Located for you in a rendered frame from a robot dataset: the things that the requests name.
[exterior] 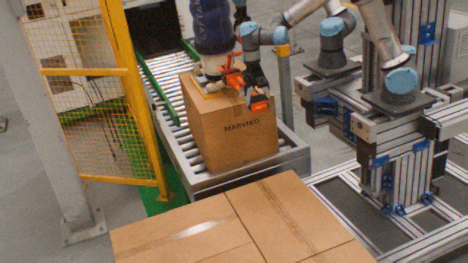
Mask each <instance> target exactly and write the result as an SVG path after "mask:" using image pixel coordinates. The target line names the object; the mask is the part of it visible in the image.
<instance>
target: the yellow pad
mask: <svg viewBox="0 0 468 263"><path fill-rule="evenodd" d="M204 76H205V73H202V74H200V75H198V76H197V77H196V76H195V75H192V76H190V80H191V81H192V82H193V83H194V85H195V87H196V88H197V89H198V91H199V92H200V94H201V95H202V97H203V98H204V100H207V99H212V98H215V97H218V96H222V92H221V91H220V90H218V89H217V90H215V91H213V92H207V90H206V86H207V85H208V84H214V83H213V82H212V83H205V84H203V85H201V84H200V83H199V81H198V80H197V79H198V78H199V77H204Z"/></svg>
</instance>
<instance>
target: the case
mask: <svg viewBox="0 0 468 263"><path fill-rule="evenodd" d="M233 65H235V66H236V67H237V68H239V69H240V70H241V71H243V70H245V68H246V67H245V66H244V64H243V63H242V62H241V61H240V60H235V63H233ZM192 75H195V73H194V72H193V71H192V72H186V73H183V74H179V75H178V77H179V81H180V85H181V91H182V95H183V99H184V106H185V110H186V116H187V120H188V124H189V130H190V132H191V133H192V136H193V137H194V139H195V142H196V144H197V146H198V148H199V150H200V152H201V154H202V156H203V159H204V161H205V163H206V165H207V167H208V169H209V172H210V174H211V175H214V174H216V173H219V172H223V171H225V170H226V169H229V168H232V167H237V166H239V165H242V164H245V163H248V162H251V161H254V160H257V159H261V158H264V157H266V156H271V155H274V154H276V153H280V151H279V135H278V127H277V119H276V103H275V96H274V95H273V94H272V93H271V92H270V99H269V102H270V103H271V104H272V105H273V106H274V113H275V114H274V115H273V113H272V112H271V111H270V110H267V111H265V112H261V113H257V114H253V115H252V113H251V111H250V110H249V109H248V108H247V107H246V106H245V102H243V101H242V100H241V98H240V97H239V96H238V92H237V91H235V90H234V89H233V87H232V88H226V87H223V88H220V89H219V90H220V91H221V92H222V96H218V97H215V98H212V99H207V100H204V98H203V97H202V95H201V94H200V92H199V91H198V89H197V88H196V87H195V85H194V83H193V82H192V81H191V80H190V76H192Z"/></svg>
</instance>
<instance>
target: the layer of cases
mask: <svg viewBox="0 0 468 263"><path fill-rule="evenodd" d="M110 237H111V242H112V246H113V253H114V257H115V261H116V263H378V262H377V260H376V259H375V258H374V257H373V256H372V255H371V254H370V253H369V252H368V251H367V250H366V249H365V248H364V247H363V246H362V245H361V244H360V243H359V241H358V240H356V239H355V237H354V236H353V235H352V234H351V232H350V231H349V230H348V229H346V228H345V227H344V226H343V225H342V224H341V222H340V221H339V220H338V219H337V218H336V217H335V216H334V215H333V214H332V212H331V211H330V210H329V209H327V207H326V206H325V205H324V204H323V203H322V202H321V201H320V200H319V199H318V198H317V197H316V195H315V194H314V193H313V192H312V191H311V190H310V189H309V188H308V187H307V185H306V184H305V183H304V182H303V181H302V180H301V179H300V178H299V177H298V176H297V175H296V174H295V173H294V172H293V170H292V169H290V170H288V171H287V172H283V173H281V174H278V175H274V176H272V177H269V178H266V179H263V180H259V181H256V182H253V183H250V184H248V185H245V186H242V187H239V188H235V189H233V190H230V191H226V192H225V193H224V194H223V193H221V194H217V195H215V196H213V197H209V198H207V199H203V200H200V201H198V202H194V203H192V204H189V205H185V206H183V207H179V208H176V209H175V210H171V211H168V212H166V213H162V214H159V215H157V216H152V217H150V218H146V219H143V220H141V221H137V222H135V223H133V224H129V225H126V226H123V227H120V228H117V229H114V230H111V231H110Z"/></svg>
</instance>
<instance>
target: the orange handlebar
mask: <svg viewBox="0 0 468 263"><path fill-rule="evenodd" d="M233 54H234V57H235V56H240V55H241V54H242V50H240V51H237V52H234V53H233ZM217 69H218V70H219V71H220V72H222V71H224V70H223V68H221V67H220V66H217ZM229 82H230V84H231V85H232V87H233V89H234V90H235V91H238V88H242V87H243V86H244V84H245V83H244V82H243V79H241V78H240V77H237V78H236V80H235V81H234V80H233V79H229ZM266 108H267V105H266V104H264V105H261V106H256V107H255V108H254V110H257V111H261V110H265V109H266Z"/></svg>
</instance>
